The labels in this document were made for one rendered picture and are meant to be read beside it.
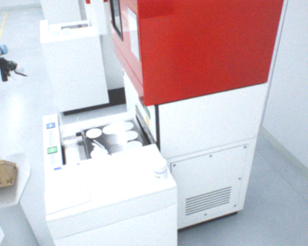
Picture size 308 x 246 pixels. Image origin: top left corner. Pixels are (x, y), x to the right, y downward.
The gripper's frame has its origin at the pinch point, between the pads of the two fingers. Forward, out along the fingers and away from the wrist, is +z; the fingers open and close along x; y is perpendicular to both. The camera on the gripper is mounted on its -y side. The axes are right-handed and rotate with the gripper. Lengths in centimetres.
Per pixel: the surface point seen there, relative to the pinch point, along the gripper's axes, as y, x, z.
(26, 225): -61, -60, 62
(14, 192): -24, -78, 52
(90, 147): 7, -48, 74
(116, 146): 15, -45, 87
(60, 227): -4, -103, 84
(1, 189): -28, -76, 44
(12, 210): -46, -69, 52
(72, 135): 2, -39, 59
